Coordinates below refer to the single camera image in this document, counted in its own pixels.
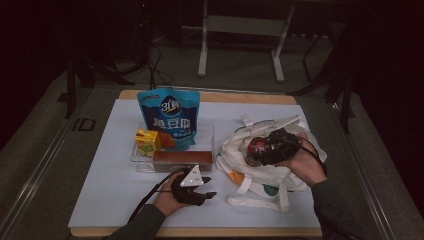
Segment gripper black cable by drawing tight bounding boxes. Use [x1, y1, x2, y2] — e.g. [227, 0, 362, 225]
[128, 168, 184, 224]
[296, 136, 328, 176]

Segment red can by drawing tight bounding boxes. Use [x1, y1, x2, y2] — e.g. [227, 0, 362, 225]
[244, 137, 273, 167]

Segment black floor cables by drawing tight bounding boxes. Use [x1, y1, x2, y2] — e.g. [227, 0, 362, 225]
[146, 43, 174, 92]

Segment person's left hand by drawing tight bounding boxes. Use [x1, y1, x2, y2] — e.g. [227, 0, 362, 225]
[152, 172, 191, 218]

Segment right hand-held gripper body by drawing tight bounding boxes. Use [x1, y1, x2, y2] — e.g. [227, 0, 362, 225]
[253, 115, 303, 163]

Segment white metal stand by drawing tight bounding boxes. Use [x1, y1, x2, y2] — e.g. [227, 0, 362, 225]
[181, 0, 296, 83]

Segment black stand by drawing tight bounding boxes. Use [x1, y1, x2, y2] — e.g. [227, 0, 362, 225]
[64, 49, 136, 119]
[288, 33, 356, 134]

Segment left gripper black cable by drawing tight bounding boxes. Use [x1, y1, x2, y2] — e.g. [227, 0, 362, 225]
[128, 168, 184, 224]

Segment clear plastic container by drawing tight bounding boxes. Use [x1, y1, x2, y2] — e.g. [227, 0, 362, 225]
[130, 121, 215, 174]

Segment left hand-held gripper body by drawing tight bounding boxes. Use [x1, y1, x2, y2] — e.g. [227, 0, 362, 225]
[170, 164, 205, 207]

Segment yellow snack packet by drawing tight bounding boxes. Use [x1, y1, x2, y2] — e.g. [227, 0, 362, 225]
[134, 128, 162, 158]

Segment blue snack pouch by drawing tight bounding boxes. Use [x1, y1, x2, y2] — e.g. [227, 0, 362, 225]
[137, 87, 202, 151]

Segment person's right hand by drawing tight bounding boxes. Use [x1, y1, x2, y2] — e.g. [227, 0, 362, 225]
[276, 132, 328, 188]

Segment brown box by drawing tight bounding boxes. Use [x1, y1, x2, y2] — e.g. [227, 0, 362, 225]
[153, 150, 214, 173]

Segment black floor bracket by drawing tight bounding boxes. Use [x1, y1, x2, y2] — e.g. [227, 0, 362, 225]
[72, 117, 97, 132]

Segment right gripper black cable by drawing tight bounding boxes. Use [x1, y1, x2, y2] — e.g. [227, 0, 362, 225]
[296, 136, 328, 176]

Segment white tote bag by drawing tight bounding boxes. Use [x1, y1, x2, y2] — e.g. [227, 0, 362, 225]
[215, 114, 329, 213]

